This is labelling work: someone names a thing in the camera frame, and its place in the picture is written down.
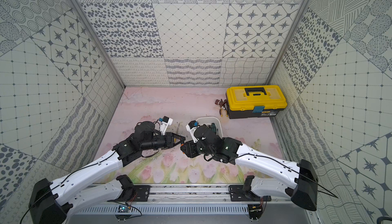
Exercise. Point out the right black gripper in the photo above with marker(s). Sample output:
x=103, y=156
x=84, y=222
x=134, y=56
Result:
x=191, y=151

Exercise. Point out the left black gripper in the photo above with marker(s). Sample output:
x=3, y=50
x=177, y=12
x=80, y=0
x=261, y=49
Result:
x=171, y=140

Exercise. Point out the green black screwdriver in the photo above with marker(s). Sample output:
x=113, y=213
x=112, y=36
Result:
x=214, y=128

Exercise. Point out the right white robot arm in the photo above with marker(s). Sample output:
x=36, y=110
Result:
x=297, y=181

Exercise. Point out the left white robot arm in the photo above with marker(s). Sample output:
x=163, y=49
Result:
x=52, y=202

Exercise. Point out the white rectangular storage tray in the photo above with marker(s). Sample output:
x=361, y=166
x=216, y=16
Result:
x=209, y=121

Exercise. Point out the yellow black toolbox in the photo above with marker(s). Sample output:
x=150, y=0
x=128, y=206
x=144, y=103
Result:
x=244, y=102

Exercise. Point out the green circuit board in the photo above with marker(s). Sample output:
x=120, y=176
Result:
x=123, y=209

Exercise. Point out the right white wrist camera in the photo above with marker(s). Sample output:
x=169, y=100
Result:
x=191, y=127

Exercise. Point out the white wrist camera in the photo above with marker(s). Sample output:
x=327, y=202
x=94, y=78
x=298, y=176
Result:
x=191, y=127
x=164, y=122

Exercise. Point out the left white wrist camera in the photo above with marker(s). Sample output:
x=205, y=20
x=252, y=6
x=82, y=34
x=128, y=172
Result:
x=164, y=122

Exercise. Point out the brown clamp with wires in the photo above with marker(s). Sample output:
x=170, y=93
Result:
x=222, y=107

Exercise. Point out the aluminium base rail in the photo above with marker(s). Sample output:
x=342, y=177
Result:
x=181, y=199

